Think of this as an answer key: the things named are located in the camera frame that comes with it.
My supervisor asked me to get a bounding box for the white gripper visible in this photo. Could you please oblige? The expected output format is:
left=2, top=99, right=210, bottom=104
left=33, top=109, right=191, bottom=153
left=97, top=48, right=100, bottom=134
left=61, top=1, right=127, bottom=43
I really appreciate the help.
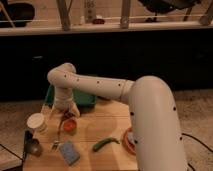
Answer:
left=53, top=97, right=80, bottom=122

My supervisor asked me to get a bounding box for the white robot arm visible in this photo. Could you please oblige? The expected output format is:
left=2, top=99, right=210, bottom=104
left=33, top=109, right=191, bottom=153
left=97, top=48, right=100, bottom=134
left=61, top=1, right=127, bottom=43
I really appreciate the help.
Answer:
left=47, top=63, right=188, bottom=171

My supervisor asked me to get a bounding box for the green plastic bin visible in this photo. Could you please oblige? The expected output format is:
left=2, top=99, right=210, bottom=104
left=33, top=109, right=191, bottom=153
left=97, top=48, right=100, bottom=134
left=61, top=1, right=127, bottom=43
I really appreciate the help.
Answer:
left=44, top=85, right=96, bottom=108

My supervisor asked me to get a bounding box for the metal fork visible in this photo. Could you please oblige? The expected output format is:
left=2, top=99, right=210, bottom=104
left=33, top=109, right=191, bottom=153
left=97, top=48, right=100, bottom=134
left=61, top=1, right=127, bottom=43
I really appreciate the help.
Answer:
left=51, top=118, right=63, bottom=151

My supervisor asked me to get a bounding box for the blue sponge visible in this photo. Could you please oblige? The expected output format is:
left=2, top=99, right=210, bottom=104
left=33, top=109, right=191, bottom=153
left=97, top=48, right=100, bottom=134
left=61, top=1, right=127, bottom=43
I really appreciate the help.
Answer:
left=59, top=141, right=80, bottom=165

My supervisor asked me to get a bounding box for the green chili pepper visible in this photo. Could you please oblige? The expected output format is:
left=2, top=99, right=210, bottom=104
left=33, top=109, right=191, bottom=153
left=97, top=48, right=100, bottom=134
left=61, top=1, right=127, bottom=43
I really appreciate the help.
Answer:
left=92, top=137, right=119, bottom=152

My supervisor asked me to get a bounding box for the black chair left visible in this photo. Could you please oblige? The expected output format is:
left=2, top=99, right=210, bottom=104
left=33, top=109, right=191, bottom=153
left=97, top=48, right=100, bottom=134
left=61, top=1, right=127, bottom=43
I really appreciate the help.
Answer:
left=0, top=0, right=35, bottom=28

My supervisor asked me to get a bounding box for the black chair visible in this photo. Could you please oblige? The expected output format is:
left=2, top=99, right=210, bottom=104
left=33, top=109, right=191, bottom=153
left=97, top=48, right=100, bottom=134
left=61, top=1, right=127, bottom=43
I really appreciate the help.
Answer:
left=138, top=0, right=201, bottom=23
left=0, top=0, right=35, bottom=28

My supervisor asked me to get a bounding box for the black chair right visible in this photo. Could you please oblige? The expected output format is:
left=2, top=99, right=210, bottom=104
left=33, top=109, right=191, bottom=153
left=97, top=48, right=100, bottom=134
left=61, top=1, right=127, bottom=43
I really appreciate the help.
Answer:
left=138, top=0, right=201, bottom=23

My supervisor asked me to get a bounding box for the wooden railing post left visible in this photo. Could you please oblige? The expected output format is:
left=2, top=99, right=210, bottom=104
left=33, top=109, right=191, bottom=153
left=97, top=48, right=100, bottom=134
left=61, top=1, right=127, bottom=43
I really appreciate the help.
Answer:
left=56, top=0, right=70, bottom=31

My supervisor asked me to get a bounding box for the wooden railing post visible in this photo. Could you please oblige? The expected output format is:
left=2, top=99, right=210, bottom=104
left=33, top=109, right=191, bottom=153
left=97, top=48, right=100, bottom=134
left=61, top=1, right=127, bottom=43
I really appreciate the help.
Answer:
left=120, top=0, right=131, bottom=29
left=56, top=0, right=70, bottom=31

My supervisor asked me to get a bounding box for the black cable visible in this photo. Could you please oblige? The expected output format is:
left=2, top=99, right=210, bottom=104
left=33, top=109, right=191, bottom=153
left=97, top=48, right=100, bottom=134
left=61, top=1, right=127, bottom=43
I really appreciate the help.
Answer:
left=181, top=132, right=213, bottom=171

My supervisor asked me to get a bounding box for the wooden railing post middle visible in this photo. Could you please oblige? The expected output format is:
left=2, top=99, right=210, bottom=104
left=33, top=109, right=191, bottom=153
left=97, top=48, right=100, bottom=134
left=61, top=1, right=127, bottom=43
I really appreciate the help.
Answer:
left=120, top=0, right=131, bottom=29

